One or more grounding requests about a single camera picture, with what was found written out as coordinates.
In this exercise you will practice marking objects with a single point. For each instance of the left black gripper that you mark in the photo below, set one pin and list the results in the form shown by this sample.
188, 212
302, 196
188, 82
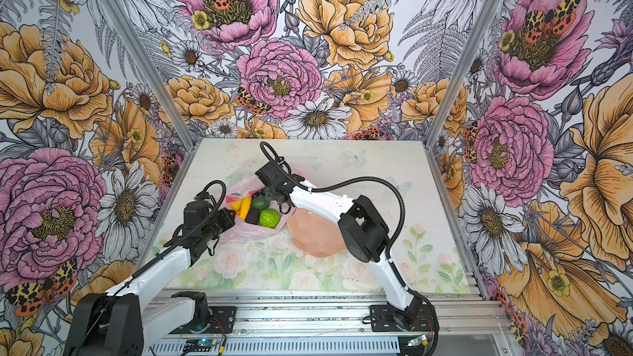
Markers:
227, 218

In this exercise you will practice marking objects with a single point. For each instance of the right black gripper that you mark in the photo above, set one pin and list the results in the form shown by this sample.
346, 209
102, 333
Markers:
268, 192

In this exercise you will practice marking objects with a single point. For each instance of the pink plastic bag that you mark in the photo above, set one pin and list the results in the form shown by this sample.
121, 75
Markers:
244, 182

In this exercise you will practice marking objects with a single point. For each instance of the pink scalloped plate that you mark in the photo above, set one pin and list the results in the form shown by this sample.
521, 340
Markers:
315, 235

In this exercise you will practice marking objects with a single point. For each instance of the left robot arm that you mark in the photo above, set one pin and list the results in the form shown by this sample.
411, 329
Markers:
122, 321

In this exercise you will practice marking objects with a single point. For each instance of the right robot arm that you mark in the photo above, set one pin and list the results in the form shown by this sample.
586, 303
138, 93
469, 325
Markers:
364, 231

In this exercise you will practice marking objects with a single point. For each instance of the dark green avocado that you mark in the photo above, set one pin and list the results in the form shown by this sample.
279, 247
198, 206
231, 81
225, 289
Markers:
260, 203

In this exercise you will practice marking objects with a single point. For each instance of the bright green lime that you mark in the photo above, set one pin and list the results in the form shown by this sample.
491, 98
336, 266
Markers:
269, 218

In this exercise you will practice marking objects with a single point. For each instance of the yellow banana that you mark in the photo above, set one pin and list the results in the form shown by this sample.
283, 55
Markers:
243, 206

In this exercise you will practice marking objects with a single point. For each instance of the black plum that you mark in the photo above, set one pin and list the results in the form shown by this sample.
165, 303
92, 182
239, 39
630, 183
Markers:
253, 217

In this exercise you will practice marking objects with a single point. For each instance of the left green circuit board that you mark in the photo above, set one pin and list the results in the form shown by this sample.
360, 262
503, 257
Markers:
199, 345

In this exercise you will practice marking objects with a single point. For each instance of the green circuit board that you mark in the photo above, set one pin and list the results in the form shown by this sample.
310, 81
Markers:
419, 341
199, 345

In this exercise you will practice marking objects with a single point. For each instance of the right green circuit board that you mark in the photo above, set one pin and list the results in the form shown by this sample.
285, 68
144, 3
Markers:
419, 341

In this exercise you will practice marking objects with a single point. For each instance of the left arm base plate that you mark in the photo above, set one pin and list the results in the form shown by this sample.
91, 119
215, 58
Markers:
218, 320

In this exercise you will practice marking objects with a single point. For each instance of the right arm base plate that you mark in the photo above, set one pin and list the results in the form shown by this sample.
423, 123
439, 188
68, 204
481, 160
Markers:
386, 318

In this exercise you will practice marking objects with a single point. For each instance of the white vented cable duct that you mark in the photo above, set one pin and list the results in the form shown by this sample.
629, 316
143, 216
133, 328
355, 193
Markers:
377, 345

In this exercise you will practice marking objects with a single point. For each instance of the aluminium mounting rail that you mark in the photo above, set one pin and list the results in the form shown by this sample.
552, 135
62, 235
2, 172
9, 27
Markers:
278, 314

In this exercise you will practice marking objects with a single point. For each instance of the left aluminium frame post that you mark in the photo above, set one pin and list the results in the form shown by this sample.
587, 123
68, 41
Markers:
117, 14

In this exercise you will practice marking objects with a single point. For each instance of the aluminium frame post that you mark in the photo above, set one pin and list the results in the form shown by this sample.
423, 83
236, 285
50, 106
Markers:
479, 29
117, 14

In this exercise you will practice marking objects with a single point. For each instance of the right aluminium frame post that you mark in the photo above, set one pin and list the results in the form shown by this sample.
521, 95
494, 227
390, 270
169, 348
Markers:
479, 29

